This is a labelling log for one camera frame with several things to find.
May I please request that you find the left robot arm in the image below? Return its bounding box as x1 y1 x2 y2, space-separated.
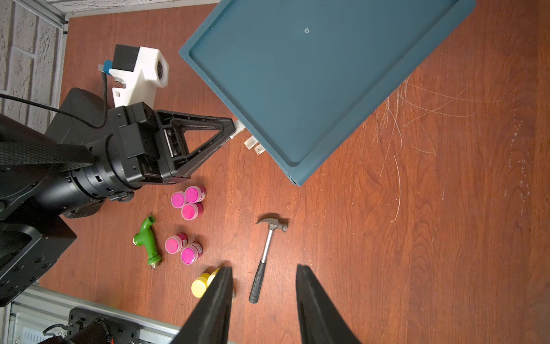
1 88 236 305

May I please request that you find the green toy drill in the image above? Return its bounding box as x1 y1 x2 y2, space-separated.
133 216 162 269

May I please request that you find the steel claw hammer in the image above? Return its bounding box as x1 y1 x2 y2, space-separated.
249 217 288 304

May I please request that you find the pink paint can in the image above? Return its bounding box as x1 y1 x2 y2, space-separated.
181 203 203 221
185 186 206 204
170 191 186 209
180 242 203 265
165 232 188 255

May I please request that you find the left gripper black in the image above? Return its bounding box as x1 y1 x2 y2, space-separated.
64 103 236 206

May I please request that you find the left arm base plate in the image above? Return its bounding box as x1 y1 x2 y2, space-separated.
40 308 141 344

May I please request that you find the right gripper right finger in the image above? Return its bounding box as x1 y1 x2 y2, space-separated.
296 265 360 343

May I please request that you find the teal drawer cabinet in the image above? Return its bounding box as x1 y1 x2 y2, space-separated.
179 1 476 186

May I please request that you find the left corner aluminium post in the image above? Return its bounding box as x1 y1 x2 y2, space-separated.
14 0 68 31

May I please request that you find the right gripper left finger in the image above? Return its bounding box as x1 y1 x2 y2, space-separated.
171 267 233 344

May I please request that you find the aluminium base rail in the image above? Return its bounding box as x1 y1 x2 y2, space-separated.
3 285 237 344

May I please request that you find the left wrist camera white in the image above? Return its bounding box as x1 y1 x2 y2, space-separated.
98 44 169 108

